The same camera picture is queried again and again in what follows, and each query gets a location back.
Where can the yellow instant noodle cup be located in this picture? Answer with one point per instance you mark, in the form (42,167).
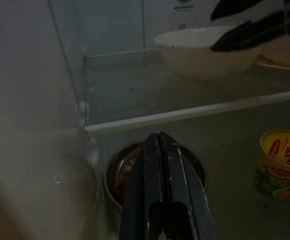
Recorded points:
(279,175)

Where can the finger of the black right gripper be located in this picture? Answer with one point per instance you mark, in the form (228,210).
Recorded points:
(247,7)
(254,35)

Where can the glass fridge shelf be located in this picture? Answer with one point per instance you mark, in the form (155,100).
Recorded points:
(159,95)

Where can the silver fridge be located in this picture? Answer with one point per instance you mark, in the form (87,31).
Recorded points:
(22,75)

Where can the white ceramic bowl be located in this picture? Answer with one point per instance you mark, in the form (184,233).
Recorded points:
(197,57)

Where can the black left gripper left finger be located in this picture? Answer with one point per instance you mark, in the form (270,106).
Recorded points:
(142,195)

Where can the steel bowl with red food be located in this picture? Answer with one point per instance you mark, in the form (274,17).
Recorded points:
(114,172)

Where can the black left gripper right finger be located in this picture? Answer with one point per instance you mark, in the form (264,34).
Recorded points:
(184,200)

